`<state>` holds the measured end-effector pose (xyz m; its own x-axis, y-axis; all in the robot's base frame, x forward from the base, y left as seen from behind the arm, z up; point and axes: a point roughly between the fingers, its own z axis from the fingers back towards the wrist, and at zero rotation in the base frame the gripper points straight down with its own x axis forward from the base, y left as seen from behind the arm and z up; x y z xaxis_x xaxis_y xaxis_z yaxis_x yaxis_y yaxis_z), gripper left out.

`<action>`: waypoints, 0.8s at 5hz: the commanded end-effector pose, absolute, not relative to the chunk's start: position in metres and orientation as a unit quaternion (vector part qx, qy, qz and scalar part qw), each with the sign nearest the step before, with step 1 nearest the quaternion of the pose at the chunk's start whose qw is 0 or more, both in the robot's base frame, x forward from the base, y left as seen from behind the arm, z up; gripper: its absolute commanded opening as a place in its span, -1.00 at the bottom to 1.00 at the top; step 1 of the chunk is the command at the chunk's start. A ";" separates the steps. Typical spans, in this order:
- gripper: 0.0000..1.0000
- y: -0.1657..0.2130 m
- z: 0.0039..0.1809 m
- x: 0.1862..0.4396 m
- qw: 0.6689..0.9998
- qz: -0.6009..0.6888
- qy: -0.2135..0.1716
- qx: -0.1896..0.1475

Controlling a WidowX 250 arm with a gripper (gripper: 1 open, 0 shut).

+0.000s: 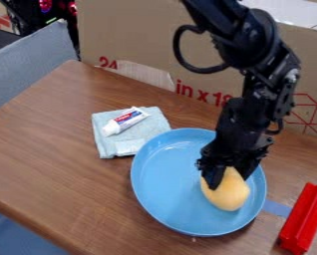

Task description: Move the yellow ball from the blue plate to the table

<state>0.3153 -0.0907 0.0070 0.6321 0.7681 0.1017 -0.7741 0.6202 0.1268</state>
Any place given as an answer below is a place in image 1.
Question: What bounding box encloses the blue plate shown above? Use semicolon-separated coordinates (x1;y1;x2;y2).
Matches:
130;128;266;237

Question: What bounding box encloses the yellow ball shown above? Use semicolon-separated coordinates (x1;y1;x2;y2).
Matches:
199;167;249;211

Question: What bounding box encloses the light blue folded cloth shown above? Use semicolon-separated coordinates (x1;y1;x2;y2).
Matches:
92;107;169;158

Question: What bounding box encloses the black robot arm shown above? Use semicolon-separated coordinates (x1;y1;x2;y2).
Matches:
172;0;299;189

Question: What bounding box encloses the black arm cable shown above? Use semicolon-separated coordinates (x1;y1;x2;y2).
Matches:
171;23;232;75

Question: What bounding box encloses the brown cardboard box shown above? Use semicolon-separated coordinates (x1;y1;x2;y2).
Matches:
76;0;317;135

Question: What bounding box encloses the black machine with lights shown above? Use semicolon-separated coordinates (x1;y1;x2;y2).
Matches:
0;0;81;60

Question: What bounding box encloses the white toothpaste tube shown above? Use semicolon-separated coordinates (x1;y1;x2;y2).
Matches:
101;107;149;136

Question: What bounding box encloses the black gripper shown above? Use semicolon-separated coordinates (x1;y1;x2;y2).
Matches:
196;98;270;190

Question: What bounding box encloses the red plastic block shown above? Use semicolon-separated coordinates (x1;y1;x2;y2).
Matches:
278;182;317;255

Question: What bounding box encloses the blue tape strip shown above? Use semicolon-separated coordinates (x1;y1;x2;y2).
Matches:
262;199;291;218

